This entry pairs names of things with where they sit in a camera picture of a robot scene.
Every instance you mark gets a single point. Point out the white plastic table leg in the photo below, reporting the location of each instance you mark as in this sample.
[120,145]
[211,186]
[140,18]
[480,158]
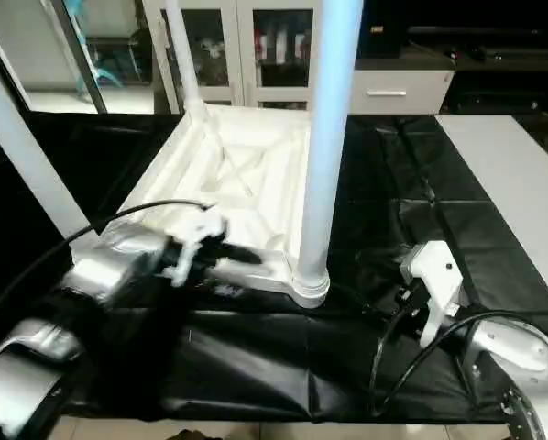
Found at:
[184,55]
[27,147]
[327,137]

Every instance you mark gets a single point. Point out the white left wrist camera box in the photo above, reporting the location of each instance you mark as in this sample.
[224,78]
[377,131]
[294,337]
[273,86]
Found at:
[199,240]

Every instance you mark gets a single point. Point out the white glass door cabinet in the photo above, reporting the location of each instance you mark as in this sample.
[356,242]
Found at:
[256,46]

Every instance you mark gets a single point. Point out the white plastic table top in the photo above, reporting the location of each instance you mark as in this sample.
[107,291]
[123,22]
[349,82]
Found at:
[246,165]

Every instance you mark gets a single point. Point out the black work mat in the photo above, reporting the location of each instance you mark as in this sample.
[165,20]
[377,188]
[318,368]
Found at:
[421,229]

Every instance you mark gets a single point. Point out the white drawer unit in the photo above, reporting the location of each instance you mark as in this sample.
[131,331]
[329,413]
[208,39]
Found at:
[393,92]

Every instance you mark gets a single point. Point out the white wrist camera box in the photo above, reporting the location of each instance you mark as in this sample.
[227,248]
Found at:
[434,280]
[199,240]

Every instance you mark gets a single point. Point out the white drawer cabinet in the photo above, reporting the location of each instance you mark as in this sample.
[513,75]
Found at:
[503,37]

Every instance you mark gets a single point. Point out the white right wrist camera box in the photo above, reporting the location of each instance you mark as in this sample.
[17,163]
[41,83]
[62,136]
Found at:
[434,280]

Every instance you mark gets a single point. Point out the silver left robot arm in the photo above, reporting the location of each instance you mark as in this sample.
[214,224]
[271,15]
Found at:
[82,284]

